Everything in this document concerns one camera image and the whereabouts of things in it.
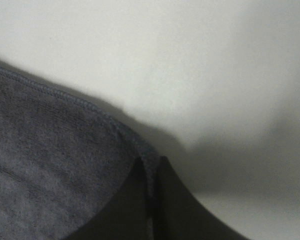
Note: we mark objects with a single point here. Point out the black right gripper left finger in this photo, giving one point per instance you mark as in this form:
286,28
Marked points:
124,217

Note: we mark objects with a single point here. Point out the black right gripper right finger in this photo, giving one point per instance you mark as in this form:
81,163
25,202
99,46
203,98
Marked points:
178,215

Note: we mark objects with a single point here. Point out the dark grey towel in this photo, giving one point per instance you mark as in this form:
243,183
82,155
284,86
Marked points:
61,160

